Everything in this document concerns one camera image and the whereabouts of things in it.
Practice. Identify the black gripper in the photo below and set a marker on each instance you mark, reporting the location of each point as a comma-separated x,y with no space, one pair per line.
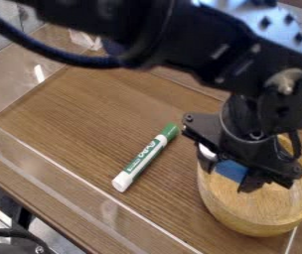
272,164

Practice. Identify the black metal bracket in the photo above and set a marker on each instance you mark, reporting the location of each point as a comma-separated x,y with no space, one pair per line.
17,241

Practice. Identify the blue foam block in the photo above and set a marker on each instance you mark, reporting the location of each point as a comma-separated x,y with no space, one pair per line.
231,170

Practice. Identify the brown wooden bowl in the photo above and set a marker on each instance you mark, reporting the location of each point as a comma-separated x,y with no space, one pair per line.
263,213

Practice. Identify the clear acrylic tray wall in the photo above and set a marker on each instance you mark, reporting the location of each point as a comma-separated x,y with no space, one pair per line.
72,126

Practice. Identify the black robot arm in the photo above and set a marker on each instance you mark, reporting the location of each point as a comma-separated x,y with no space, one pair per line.
235,45

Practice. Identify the green white marker pen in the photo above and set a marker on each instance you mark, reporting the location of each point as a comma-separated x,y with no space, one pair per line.
139,163

